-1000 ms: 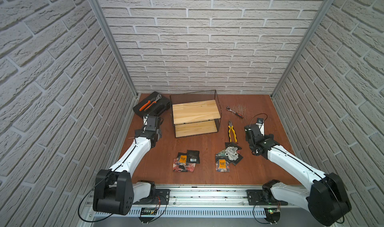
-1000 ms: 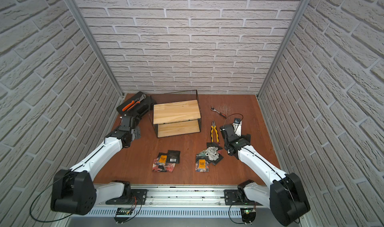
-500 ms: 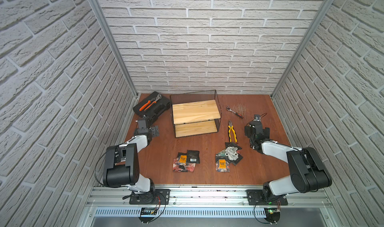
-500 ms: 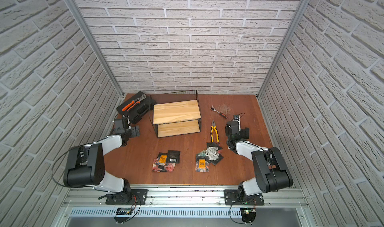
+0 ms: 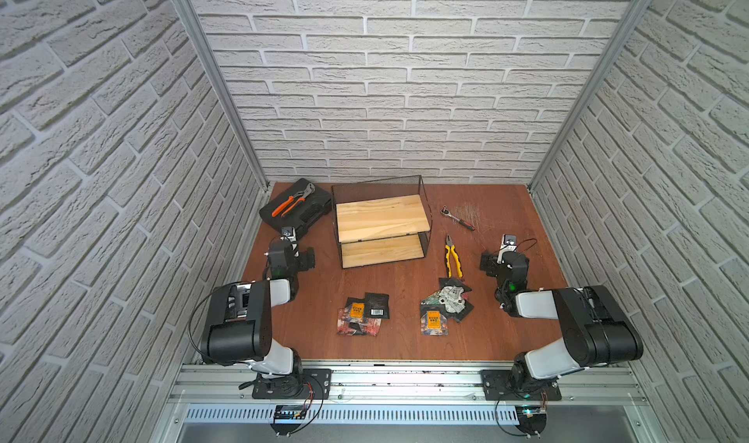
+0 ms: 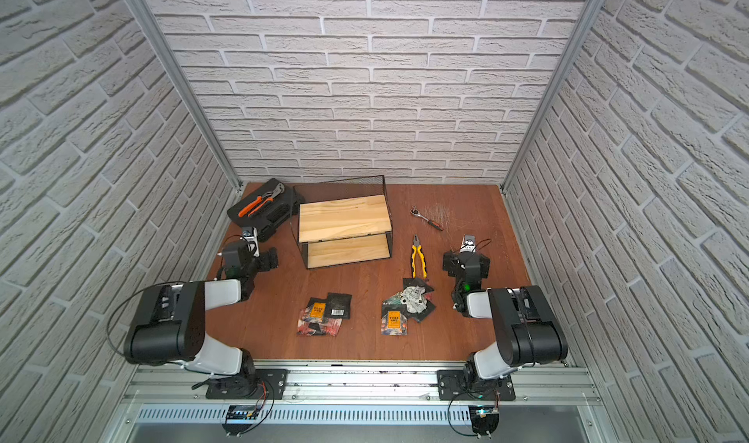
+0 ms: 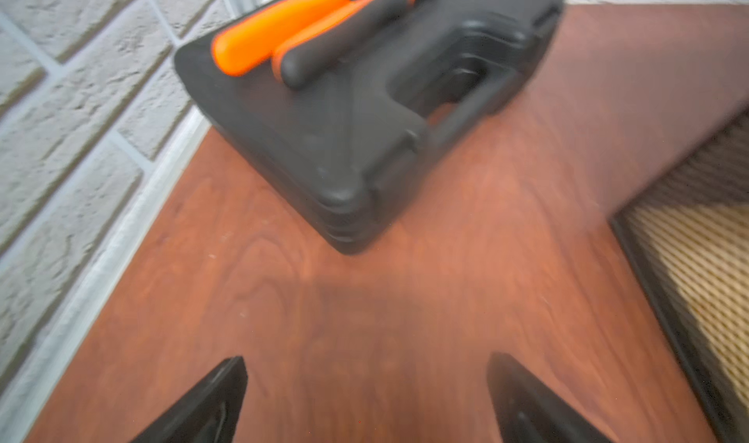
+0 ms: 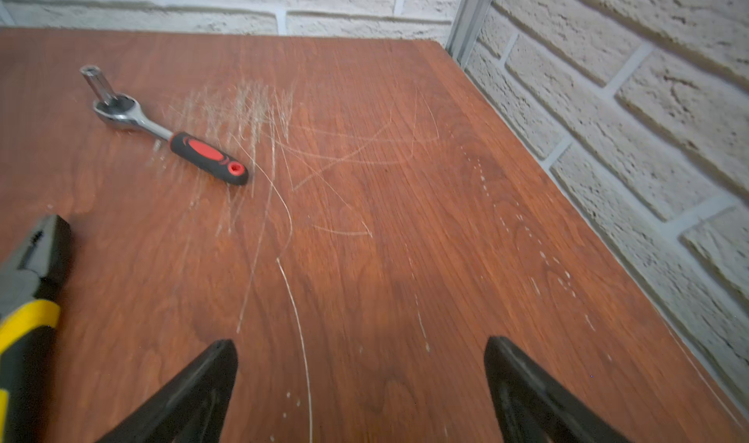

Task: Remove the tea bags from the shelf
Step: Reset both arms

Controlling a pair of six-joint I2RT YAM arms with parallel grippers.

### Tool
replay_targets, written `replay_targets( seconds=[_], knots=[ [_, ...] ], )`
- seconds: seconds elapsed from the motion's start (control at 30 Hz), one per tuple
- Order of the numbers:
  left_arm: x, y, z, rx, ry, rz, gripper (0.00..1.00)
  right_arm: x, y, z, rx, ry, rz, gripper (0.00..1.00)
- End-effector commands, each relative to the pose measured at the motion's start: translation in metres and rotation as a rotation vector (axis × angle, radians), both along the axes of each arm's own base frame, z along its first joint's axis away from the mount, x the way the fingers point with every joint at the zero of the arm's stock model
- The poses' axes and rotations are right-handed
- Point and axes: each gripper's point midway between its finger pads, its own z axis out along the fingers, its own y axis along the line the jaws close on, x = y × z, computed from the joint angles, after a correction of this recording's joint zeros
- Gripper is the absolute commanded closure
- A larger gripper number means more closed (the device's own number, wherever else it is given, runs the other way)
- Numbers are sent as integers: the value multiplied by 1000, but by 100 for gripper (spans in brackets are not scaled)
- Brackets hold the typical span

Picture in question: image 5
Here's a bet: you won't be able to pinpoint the controller board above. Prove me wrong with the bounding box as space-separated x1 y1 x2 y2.
270 404 308 436
515 406 547 438

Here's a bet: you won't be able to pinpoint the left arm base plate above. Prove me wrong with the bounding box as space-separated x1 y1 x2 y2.
252 368 333 400

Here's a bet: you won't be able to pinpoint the green tea bag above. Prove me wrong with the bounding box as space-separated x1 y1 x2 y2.
421 291 445 307

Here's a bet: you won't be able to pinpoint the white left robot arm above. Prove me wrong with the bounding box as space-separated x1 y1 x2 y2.
199 237 315 379

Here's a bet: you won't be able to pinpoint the left controller board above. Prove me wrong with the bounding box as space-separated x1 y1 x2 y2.
270 404 308 436

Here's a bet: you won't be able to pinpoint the red tea bag shelf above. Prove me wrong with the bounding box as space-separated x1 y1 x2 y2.
337 318 362 336

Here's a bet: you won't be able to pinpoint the black tea bag shelf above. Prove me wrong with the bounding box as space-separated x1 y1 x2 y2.
364 292 389 319

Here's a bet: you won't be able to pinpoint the orange label tea bag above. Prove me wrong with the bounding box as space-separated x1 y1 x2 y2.
343 297 366 322
419 305 449 336

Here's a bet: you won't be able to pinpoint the aluminium mounting rail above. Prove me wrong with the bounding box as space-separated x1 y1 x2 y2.
167 360 648 406

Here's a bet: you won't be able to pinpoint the yellow handled pliers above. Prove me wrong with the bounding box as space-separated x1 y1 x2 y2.
445 234 464 279

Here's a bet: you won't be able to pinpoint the right controller board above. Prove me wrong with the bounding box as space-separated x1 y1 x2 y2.
515 406 547 438

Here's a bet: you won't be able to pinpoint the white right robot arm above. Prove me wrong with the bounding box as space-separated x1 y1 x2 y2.
480 251 644 393

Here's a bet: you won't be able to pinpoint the red handled ratchet wrench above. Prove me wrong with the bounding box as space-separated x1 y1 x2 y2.
441 206 476 232

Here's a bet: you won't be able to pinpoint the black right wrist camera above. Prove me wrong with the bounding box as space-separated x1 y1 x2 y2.
497 234 518 264

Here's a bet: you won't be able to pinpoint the orange handled groove pliers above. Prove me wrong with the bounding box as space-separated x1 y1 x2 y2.
271 183 316 218

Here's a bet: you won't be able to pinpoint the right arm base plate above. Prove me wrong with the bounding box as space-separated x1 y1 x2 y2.
480 370 562 401

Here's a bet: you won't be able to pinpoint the wooden two-tier wire shelf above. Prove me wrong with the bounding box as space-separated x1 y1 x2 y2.
332 175 433 269

